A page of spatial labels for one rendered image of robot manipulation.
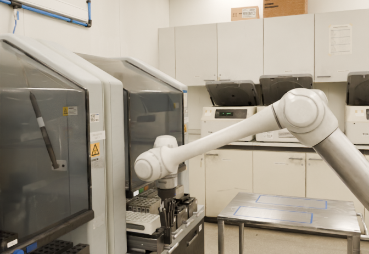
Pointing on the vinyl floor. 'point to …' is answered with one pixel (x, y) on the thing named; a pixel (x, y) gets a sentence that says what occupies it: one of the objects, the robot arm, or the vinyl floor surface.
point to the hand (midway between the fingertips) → (167, 235)
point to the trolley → (292, 216)
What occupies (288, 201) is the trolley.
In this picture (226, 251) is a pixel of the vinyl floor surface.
